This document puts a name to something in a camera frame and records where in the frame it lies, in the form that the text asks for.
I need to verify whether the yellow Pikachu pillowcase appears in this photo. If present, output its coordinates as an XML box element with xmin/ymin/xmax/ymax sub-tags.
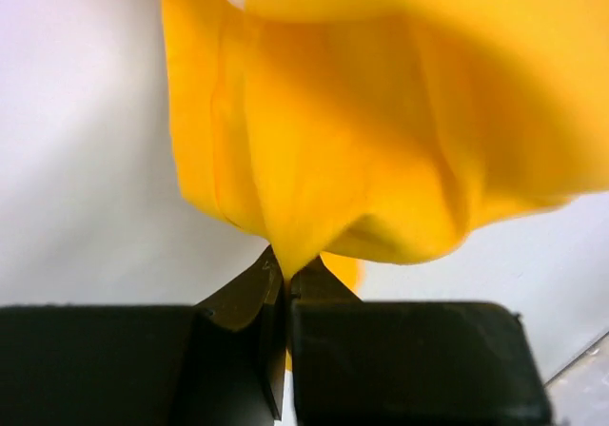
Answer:
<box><xmin>161</xmin><ymin>0</ymin><xmax>608</xmax><ymax>376</ymax></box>

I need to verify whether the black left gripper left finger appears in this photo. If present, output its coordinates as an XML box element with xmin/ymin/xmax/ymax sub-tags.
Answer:
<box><xmin>1</xmin><ymin>250</ymin><xmax>285</xmax><ymax>425</ymax></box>

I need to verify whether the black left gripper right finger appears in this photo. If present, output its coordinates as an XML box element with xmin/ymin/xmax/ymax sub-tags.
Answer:
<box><xmin>289</xmin><ymin>261</ymin><xmax>552</xmax><ymax>425</ymax></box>

